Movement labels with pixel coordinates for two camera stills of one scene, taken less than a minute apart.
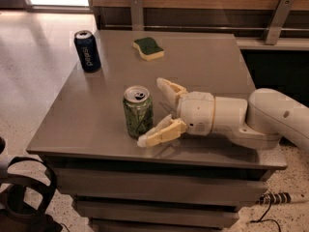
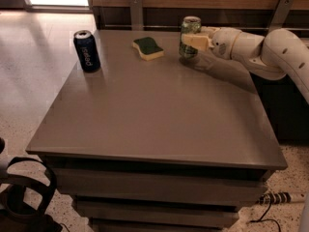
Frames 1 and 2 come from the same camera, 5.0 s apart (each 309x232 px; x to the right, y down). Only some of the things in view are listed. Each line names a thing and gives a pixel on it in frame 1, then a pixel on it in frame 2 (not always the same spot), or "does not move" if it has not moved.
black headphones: (15, 215) does not move
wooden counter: (246, 10) does not move
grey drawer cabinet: (192, 183) does not move
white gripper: (196, 112) -> (221, 43)
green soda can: (138, 109) -> (190, 25)
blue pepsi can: (87, 50) does not move
